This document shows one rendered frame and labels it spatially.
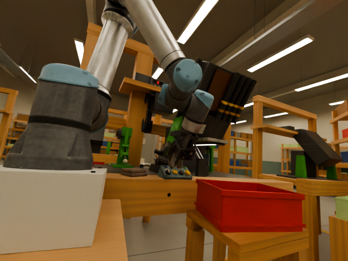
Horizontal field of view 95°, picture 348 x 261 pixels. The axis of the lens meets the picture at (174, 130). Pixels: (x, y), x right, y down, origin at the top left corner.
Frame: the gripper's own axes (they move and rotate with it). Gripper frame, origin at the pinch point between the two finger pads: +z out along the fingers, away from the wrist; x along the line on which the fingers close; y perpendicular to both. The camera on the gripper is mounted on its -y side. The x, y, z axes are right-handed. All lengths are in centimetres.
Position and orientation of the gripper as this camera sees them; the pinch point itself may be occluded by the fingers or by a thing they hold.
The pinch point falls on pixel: (171, 164)
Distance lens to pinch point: 74.4
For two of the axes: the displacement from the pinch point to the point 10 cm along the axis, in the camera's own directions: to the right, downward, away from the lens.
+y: 3.1, 4.8, -8.2
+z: -3.4, 8.6, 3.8
